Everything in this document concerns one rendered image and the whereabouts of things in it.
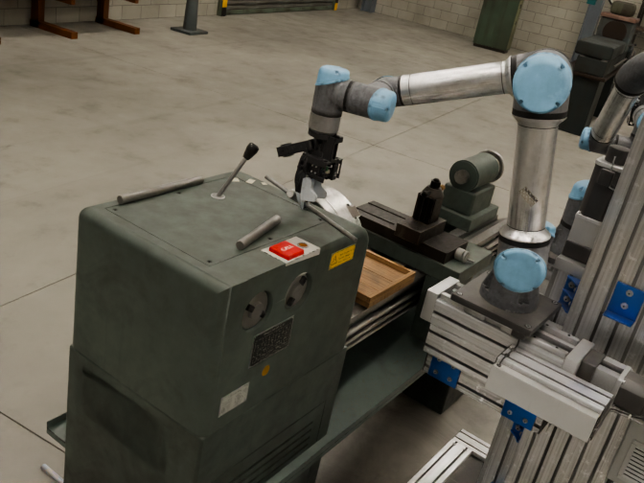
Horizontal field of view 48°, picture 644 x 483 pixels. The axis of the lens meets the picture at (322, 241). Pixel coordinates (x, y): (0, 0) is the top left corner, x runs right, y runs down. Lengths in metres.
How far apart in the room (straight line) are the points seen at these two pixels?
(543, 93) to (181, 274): 0.85
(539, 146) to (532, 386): 0.57
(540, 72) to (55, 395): 2.35
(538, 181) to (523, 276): 0.22
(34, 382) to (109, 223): 1.65
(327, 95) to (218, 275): 0.50
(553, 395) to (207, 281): 0.84
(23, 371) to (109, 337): 1.55
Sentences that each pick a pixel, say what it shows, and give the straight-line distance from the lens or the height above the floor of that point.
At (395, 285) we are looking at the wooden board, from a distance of 2.44.
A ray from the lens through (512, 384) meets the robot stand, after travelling 1.83.
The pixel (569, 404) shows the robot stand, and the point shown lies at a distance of 1.80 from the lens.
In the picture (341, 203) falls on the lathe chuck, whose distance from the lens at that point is 2.13.
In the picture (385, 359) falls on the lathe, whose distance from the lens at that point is 2.71.
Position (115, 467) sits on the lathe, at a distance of 2.04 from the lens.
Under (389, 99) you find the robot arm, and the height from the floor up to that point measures 1.62.
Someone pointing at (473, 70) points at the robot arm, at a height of 1.71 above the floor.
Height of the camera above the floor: 1.99
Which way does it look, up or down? 24 degrees down
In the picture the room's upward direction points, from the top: 12 degrees clockwise
